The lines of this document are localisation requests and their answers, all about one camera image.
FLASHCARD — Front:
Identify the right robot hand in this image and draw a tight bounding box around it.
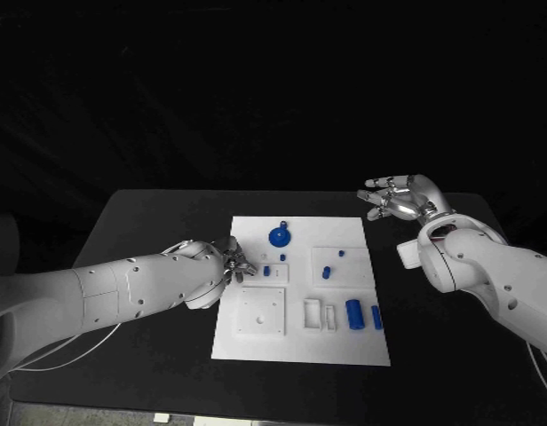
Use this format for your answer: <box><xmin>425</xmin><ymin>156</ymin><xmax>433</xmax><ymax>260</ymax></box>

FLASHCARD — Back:
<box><xmin>357</xmin><ymin>173</ymin><xmax>456</xmax><ymax>224</ymax></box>

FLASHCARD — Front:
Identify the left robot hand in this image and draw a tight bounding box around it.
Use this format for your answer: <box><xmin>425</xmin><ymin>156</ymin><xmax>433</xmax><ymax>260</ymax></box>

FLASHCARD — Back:
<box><xmin>213</xmin><ymin>235</ymin><xmax>259</xmax><ymax>285</ymax></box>

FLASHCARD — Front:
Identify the white task board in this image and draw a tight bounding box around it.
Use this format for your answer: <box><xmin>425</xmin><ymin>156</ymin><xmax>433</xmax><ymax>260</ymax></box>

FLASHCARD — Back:
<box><xmin>211</xmin><ymin>216</ymin><xmax>393</xmax><ymax>367</ymax></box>

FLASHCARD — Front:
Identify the blue gear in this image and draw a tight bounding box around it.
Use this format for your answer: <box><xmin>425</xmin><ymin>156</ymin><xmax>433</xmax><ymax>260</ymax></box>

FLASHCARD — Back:
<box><xmin>269</xmin><ymin>220</ymin><xmax>295</xmax><ymax>249</ymax></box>

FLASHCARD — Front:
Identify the large blue cylinder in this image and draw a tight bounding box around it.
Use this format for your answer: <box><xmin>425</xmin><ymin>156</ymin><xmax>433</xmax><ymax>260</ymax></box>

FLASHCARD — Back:
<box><xmin>345</xmin><ymin>298</ymin><xmax>367</xmax><ymax>331</ymax></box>

